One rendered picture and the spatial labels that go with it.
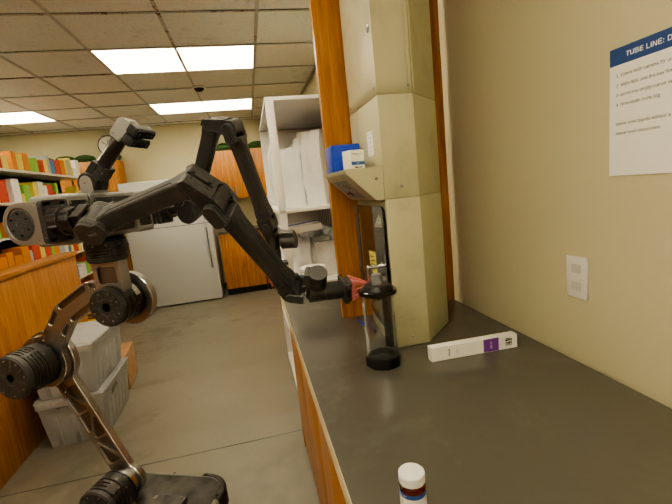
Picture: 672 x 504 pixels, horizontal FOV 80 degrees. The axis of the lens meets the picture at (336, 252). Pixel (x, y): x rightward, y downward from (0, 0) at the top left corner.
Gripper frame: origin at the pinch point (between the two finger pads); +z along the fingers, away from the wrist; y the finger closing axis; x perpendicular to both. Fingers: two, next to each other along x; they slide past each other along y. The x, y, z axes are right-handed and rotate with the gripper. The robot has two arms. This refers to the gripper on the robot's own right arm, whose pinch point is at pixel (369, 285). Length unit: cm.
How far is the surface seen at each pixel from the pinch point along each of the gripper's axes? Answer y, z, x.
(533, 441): -61, 13, 12
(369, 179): -1.8, 0.6, -33.9
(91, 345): 140, -139, 72
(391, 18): 4, 10, -78
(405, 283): -6.0, 10.0, -1.5
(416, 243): -4.5, 14.3, -13.5
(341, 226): 32.8, -0.4, -12.7
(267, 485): 54, -41, 123
